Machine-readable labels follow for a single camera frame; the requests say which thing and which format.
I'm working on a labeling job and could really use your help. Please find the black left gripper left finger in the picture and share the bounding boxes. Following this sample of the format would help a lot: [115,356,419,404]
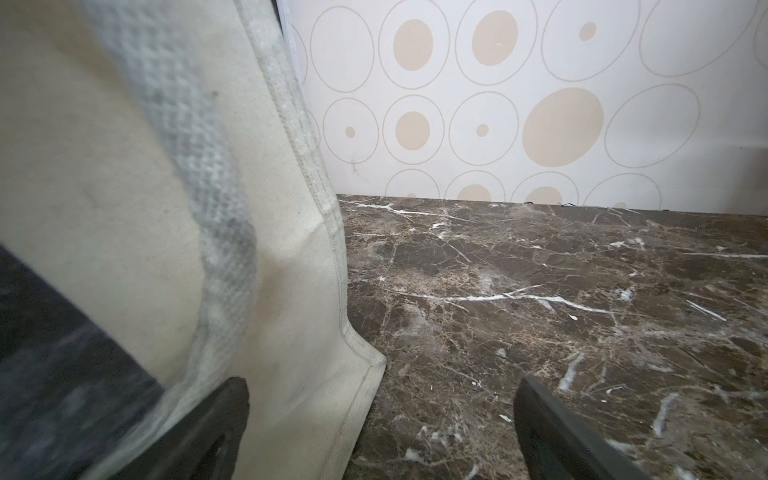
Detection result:
[113,377,250,480]

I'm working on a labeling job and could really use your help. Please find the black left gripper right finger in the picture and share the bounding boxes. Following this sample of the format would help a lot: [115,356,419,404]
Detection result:
[514,377,649,480]

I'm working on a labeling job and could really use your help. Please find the cream canvas grocery bag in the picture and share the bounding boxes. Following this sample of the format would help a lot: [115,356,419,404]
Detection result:
[1,1,386,479]

